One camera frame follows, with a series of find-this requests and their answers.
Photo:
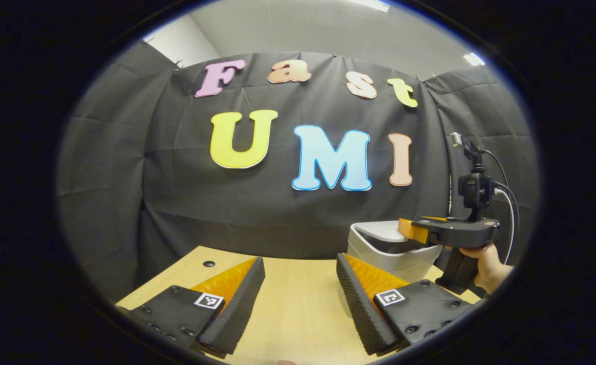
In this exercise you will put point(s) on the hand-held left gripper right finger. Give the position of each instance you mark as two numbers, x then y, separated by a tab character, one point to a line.
361	304

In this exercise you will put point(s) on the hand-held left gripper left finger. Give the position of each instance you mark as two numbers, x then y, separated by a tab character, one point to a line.
239	304

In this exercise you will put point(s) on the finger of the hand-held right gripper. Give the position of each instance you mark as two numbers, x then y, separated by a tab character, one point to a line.
414	231
434	219

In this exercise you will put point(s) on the white desktop garbage bin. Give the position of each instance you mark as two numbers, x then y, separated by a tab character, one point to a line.
384	248

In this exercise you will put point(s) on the light wooden desktop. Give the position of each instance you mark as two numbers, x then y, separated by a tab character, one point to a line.
303	304

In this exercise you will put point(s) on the small ceiling light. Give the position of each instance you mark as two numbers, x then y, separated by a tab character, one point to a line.
474	59

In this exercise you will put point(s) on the black backdrop cloth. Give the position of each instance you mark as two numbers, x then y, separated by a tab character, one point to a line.
125	177

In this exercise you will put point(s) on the long ceiling light panel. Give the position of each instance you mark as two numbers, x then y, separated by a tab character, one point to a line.
371	4

